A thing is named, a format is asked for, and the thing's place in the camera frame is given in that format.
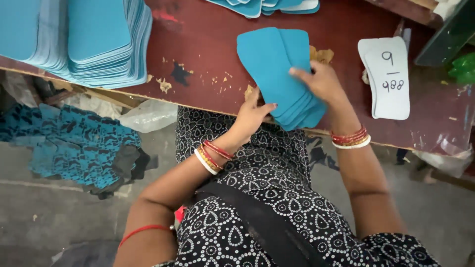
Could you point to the person's left hand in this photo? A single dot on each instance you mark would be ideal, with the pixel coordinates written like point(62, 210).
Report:
point(246, 120)

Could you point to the person's right hand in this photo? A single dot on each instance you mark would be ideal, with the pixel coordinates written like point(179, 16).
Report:
point(328, 87)

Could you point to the bunch of blue insoles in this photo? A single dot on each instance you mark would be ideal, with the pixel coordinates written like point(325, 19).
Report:
point(272, 66)

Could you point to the red and white wrist bangles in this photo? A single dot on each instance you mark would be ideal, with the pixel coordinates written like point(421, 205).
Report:
point(211, 157)
point(350, 139)

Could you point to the black white patterned dress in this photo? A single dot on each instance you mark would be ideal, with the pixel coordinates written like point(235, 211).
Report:
point(267, 170)

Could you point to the white insole template with writing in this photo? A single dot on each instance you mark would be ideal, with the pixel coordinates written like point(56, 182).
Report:
point(387, 78)

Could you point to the clear plastic bag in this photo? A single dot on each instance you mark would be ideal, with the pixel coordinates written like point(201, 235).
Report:
point(148, 115)

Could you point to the small fanned blue insole group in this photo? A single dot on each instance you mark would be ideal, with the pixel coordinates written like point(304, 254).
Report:
point(259, 5)

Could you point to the wooden plank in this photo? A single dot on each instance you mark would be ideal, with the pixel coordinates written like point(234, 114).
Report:
point(404, 9)

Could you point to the dark green board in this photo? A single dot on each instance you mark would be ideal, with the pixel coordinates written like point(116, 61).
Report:
point(449, 33)

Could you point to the crumpled clear plastic sheet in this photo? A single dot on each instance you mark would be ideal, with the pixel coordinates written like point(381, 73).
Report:
point(445, 155)

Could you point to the green plastic object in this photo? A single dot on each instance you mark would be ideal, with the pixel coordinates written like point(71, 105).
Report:
point(464, 68)

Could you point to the heap of blue foam offcuts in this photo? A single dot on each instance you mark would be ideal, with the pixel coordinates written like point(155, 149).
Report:
point(74, 148)

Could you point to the large pile of blue insoles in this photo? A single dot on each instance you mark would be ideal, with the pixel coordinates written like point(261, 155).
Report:
point(92, 37)

